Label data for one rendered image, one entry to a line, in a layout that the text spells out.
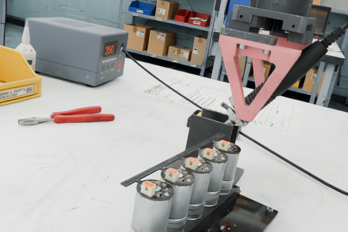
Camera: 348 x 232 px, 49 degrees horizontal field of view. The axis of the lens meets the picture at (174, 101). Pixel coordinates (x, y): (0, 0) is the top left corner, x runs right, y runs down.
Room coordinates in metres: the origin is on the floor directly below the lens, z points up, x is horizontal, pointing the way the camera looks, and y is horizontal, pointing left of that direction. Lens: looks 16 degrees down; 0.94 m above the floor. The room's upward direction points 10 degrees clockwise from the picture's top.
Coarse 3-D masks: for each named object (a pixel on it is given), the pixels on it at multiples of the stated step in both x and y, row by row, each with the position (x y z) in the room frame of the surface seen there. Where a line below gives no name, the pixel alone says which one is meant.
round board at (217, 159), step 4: (200, 152) 0.30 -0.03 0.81; (216, 152) 0.30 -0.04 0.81; (220, 152) 0.30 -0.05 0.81; (200, 156) 0.29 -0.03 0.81; (216, 156) 0.29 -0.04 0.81; (220, 156) 0.30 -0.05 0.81; (224, 156) 0.30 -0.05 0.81; (208, 160) 0.29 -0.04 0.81; (212, 160) 0.29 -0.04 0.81; (216, 160) 0.29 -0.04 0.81; (220, 160) 0.29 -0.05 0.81; (224, 160) 0.29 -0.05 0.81
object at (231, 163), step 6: (228, 156) 0.31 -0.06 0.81; (234, 156) 0.31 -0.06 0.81; (228, 162) 0.31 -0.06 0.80; (234, 162) 0.31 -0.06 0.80; (228, 168) 0.31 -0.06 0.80; (234, 168) 0.31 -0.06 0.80; (228, 174) 0.31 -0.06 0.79; (234, 174) 0.32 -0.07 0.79; (222, 180) 0.31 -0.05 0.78; (228, 180) 0.31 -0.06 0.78; (222, 186) 0.31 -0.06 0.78; (228, 186) 0.31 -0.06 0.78; (222, 192) 0.31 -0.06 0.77; (228, 192) 0.31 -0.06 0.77
